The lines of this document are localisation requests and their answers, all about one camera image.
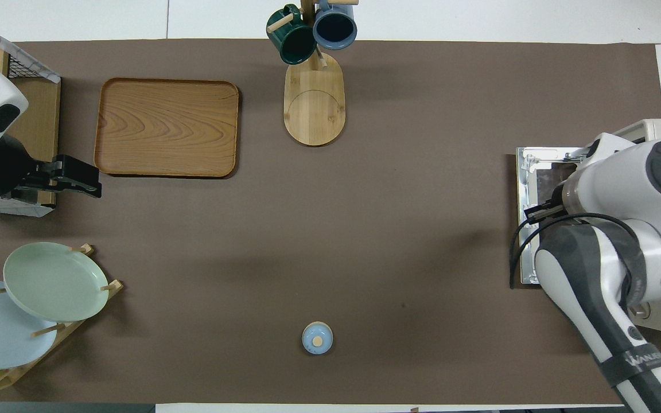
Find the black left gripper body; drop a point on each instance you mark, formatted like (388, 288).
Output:
(72, 170)

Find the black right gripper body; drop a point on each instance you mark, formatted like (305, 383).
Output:
(553, 207)

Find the beige toaster oven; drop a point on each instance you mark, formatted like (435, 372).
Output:
(537, 166)

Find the white Franka right robot arm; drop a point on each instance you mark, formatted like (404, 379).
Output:
(623, 189)

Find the rectangular wooden tray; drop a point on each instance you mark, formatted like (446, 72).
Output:
(164, 126)

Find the pale green plate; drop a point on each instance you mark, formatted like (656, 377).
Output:
(55, 281)

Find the wooden dish rack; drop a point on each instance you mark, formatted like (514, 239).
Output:
(86, 310)

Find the brown table mat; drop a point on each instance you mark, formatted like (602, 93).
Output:
(365, 229)

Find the wooden mug tree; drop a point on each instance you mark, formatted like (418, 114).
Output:
(314, 109)

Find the small blue lidded jar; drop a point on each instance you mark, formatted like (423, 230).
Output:
(317, 338)

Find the dark green mug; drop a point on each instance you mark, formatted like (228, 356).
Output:
(293, 40)

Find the blue mug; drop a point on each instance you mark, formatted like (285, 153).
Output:
(335, 26)

